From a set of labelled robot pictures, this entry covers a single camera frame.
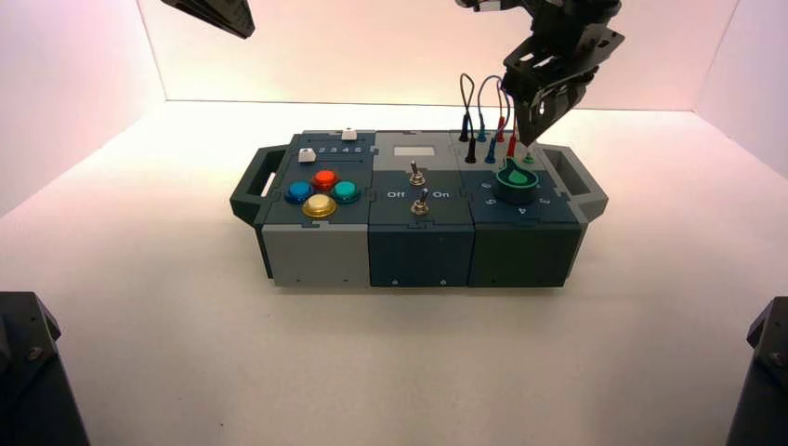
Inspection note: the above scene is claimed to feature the black wire with plugs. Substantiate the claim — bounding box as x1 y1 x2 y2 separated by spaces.
458 72 479 165

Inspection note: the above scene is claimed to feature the green round push button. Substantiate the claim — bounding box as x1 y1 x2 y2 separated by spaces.
331 180 362 205

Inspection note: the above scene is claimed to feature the black knob with green pointer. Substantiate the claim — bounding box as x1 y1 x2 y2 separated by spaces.
493 156 542 207

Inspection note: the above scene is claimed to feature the yellow round push button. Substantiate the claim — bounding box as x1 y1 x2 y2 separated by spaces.
302 194 338 219

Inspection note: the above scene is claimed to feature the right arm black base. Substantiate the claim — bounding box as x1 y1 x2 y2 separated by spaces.
726 296 788 446

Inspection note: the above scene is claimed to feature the blue round push button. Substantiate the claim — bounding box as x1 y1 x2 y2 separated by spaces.
284 180 314 205

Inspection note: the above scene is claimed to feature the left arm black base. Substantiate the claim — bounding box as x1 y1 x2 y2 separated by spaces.
0 291 92 446

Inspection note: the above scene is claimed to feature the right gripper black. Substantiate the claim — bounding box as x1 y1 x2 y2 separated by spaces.
503 27 626 148

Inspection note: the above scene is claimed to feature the red wire with plugs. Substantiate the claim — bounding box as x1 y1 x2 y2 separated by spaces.
495 98 519 159

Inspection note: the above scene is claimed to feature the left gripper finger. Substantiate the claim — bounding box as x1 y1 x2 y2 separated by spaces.
205 0 256 32
161 0 253 39

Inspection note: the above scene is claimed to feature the blue wire with plugs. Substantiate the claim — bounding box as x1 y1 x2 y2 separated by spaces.
476 74 513 165

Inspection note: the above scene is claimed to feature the grey and blue task box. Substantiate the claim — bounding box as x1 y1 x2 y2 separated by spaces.
229 129 610 289

